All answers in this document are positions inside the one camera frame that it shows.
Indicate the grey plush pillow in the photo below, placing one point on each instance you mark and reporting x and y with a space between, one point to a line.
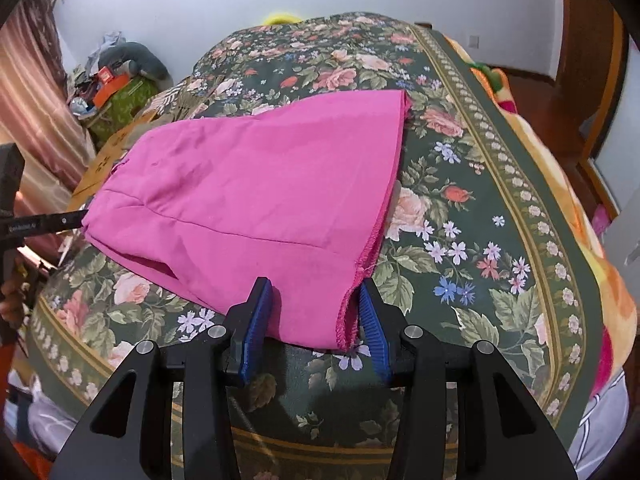
145 61

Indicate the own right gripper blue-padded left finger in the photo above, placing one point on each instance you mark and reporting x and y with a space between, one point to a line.
126 431

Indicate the person's left hand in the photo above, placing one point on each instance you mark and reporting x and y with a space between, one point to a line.
11 305

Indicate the white crumpled cloth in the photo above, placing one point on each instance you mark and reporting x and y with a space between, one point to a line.
31 418

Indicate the wooden wardrobe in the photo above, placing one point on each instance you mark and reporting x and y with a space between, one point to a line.
591 72

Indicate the olive green pants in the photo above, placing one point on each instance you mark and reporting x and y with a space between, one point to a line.
176 104

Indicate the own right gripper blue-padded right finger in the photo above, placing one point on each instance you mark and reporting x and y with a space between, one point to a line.
503 434

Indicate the yellow foam tube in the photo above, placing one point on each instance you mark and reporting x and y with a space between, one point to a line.
281 18

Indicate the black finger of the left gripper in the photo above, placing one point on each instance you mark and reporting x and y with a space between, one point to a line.
41 224

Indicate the floral green bed cover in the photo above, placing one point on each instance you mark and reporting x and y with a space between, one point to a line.
476 248

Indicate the pink pants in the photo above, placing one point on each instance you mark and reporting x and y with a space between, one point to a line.
299 195

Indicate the orange box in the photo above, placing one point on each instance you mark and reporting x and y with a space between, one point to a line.
107 90

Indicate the pink striped curtain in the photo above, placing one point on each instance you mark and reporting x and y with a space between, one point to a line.
34 111

